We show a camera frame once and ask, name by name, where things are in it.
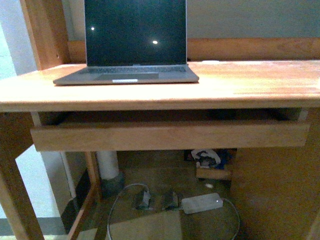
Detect floor power socket plugs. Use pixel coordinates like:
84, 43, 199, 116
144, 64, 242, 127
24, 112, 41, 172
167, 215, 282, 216
132, 190, 183, 212

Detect wooden pull-out keyboard tray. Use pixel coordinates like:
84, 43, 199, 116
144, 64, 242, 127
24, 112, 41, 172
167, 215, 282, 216
31, 121, 310, 152

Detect white pipe with grey base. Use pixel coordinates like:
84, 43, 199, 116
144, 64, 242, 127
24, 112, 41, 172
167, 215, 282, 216
96, 151, 125, 198

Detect small wooden box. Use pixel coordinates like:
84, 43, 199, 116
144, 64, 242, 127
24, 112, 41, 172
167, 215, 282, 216
196, 168, 232, 181

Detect crumpled cloth bundle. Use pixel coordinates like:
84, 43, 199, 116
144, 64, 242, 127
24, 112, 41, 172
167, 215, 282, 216
191, 148, 233, 170

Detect white cable grommet cover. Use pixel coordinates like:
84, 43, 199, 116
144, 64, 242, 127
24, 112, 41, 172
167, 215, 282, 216
202, 60, 220, 64

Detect grey open laptop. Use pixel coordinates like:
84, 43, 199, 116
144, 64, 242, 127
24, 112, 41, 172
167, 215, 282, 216
54, 0, 199, 86

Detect white power adapter brick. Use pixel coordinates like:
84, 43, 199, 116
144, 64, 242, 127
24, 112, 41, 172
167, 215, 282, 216
181, 193, 224, 215

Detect grey power cable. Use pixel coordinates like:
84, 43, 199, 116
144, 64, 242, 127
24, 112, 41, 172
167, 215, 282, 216
106, 184, 241, 240

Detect wooden desk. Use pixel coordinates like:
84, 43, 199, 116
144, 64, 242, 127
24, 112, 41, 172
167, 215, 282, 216
0, 0, 320, 240

